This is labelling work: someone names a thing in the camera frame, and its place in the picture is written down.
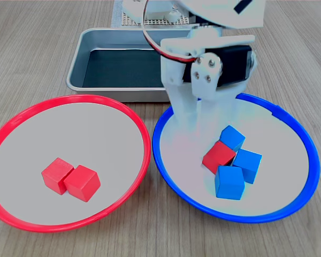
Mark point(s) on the pale perforated base plate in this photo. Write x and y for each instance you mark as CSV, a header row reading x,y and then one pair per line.
x,y
131,20

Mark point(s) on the red-rimmed white plate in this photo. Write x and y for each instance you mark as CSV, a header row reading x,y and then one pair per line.
x,y
69,134

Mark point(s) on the blue-rimmed white plate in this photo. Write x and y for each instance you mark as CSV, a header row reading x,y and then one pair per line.
x,y
278,150

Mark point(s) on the blue cube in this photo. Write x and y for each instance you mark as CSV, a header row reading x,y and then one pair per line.
x,y
232,136
250,164
228,183

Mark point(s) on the black tray mat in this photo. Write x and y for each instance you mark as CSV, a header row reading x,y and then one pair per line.
x,y
117,69

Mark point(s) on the red cube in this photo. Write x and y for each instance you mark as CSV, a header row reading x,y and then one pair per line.
x,y
54,172
83,183
218,158

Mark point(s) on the steel tray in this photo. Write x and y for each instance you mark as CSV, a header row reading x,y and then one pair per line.
x,y
77,80

